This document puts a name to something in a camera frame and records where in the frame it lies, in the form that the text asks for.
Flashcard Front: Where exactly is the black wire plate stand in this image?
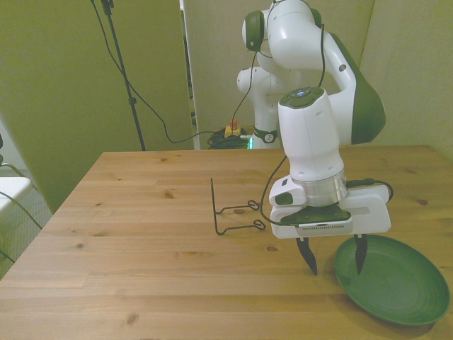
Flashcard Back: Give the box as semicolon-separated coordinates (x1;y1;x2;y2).
210;177;267;236

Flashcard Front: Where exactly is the yellow emergency stop button box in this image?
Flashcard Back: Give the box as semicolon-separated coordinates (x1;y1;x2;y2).
224;120;243;140

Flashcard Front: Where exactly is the black tripod stand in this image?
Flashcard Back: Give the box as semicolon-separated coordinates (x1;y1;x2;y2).
90;0;147;152

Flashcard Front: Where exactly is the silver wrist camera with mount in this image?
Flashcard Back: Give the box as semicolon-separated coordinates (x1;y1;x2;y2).
278;204;355;237

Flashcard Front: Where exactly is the dark green round plate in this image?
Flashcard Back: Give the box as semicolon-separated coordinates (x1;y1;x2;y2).
333;234;447;327

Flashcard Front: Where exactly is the thin black floor cable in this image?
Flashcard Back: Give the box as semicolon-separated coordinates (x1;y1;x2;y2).
0;161;44;264

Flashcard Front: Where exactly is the black cable with plug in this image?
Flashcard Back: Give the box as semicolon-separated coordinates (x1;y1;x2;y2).
345;178;395;205

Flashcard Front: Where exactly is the coiled dark cable bundle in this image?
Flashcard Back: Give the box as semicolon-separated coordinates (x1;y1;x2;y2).
206;129;254;150

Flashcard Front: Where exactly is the white furniture piece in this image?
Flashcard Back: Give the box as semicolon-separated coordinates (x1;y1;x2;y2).
0;176;33;217

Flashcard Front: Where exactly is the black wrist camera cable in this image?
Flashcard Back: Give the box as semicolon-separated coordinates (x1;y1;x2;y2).
259;154;288;227

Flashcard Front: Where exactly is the long black tripod cable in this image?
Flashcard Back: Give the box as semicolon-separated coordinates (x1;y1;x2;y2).
91;0;227;145

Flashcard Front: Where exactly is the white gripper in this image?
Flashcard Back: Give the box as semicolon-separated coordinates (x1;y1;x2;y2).
270;186;392;277

